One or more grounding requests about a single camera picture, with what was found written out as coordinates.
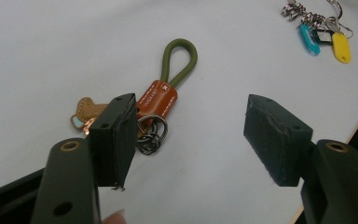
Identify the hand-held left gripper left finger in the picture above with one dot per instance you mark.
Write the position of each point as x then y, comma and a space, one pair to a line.
112, 149

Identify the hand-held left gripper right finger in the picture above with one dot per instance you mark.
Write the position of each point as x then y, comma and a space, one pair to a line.
276, 143

